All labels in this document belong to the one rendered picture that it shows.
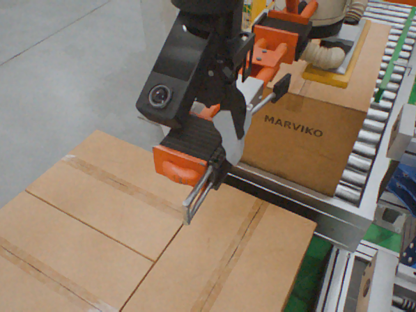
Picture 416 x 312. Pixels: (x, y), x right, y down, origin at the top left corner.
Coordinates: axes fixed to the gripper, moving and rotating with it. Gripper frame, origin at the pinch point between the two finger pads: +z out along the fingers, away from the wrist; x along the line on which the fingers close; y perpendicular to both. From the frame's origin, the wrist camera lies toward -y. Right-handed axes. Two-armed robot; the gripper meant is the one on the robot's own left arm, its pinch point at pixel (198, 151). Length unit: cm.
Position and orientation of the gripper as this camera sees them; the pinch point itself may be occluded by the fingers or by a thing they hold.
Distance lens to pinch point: 46.4
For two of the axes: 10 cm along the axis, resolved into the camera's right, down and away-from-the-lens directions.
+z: 0.0, 7.0, 7.1
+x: -8.9, -3.3, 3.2
